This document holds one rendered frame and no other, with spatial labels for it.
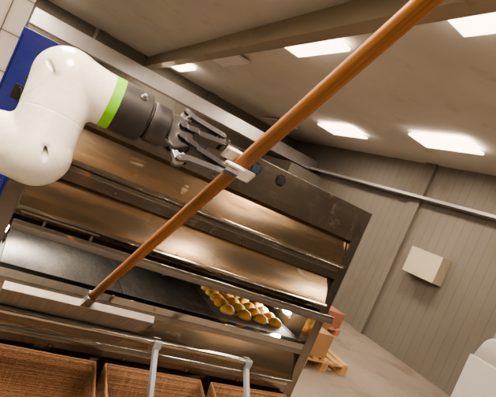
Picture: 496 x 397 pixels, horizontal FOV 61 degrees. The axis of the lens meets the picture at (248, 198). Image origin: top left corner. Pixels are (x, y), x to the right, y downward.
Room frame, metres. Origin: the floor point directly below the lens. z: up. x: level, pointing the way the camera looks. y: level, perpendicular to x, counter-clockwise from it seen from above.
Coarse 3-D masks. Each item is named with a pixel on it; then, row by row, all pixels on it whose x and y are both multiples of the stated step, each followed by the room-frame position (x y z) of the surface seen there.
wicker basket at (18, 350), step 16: (0, 352) 1.85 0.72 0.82; (16, 352) 1.88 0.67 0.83; (32, 352) 1.91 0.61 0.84; (48, 352) 1.95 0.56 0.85; (0, 368) 1.85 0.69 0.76; (16, 368) 1.88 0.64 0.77; (48, 368) 1.94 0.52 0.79; (64, 368) 1.97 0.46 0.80; (80, 368) 2.01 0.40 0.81; (0, 384) 1.85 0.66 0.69; (16, 384) 1.88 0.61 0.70; (32, 384) 1.91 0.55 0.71; (48, 384) 1.94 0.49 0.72; (64, 384) 1.97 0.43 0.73; (80, 384) 2.01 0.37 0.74
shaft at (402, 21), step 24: (432, 0) 0.55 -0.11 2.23; (384, 24) 0.60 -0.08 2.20; (408, 24) 0.58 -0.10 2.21; (360, 48) 0.63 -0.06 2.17; (384, 48) 0.61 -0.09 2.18; (336, 72) 0.66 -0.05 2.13; (312, 96) 0.70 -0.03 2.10; (288, 120) 0.74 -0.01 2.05; (264, 144) 0.79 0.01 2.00; (216, 192) 0.92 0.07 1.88; (96, 288) 1.42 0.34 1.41
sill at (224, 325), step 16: (0, 272) 1.83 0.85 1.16; (16, 272) 1.85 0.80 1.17; (32, 272) 1.91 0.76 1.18; (64, 288) 1.95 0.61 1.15; (80, 288) 1.99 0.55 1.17; (128, 304) 2.10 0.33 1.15; (144, 304) 2.14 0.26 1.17; (160, 304) 2.22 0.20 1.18; (192, 320) 2.28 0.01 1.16; (208, 320) 2.32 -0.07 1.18; (256, 336) 2.48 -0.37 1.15; (272, 336) 2.53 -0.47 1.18
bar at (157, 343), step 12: (0, 312) 1.51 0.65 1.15; (12, 312) 1.53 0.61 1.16; (24, 312) 1.55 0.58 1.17; (36, 312) 1.58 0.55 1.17; (60, 324) 1.61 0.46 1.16; (72, 324) 1.63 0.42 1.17; (84, 324) 1.66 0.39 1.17; (120, 336) 1.72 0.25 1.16; (132, 336) 1.75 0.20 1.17; (144, 336) 1.78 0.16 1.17; (156, 348) 1.79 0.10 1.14; (180, 348) 1.85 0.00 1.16; (192, 348) 1.88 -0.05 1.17; (204, 348) 1.93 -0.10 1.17; (156, 360) 1.77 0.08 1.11; (228, 360) 1.98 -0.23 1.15; (240, 360) 2.00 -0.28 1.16; (252, 360) 2.04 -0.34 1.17
